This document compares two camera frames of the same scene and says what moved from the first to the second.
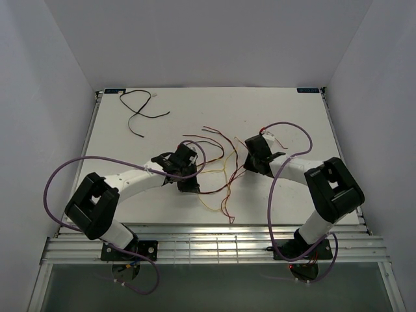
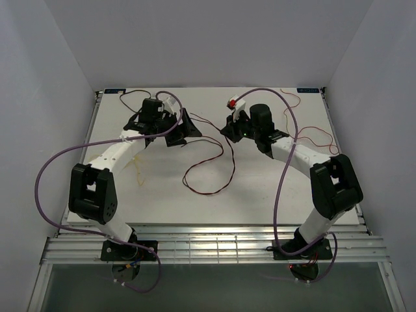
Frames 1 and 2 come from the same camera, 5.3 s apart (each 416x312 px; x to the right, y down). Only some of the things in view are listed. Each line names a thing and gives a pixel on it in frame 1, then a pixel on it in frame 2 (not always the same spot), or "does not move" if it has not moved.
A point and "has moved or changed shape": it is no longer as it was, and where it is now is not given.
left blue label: [114, 90] does not move
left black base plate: [147, 248] does not move
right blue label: [308, 90] does not move
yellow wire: [223, 169] has moved or changed shape
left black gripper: [192, 186] -> [184, 129]
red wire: [230, 218] -> [310, 127]
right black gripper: [249, 166] -> [227, 130]
